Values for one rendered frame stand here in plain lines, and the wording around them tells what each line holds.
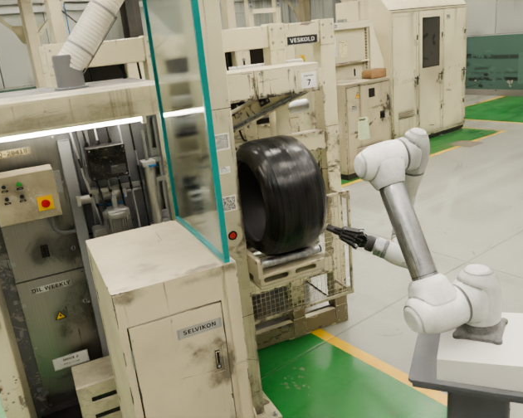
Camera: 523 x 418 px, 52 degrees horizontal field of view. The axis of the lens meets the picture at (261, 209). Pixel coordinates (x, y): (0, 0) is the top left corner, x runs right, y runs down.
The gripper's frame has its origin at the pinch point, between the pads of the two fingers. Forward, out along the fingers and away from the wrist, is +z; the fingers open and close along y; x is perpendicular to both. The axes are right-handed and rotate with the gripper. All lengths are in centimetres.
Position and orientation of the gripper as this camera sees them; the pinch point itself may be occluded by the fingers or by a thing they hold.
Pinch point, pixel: (334, 229)
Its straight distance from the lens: 256.8
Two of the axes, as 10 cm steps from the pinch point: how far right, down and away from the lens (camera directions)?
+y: -1.4, 6.9, 7.1
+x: 3.7, -6.3, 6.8
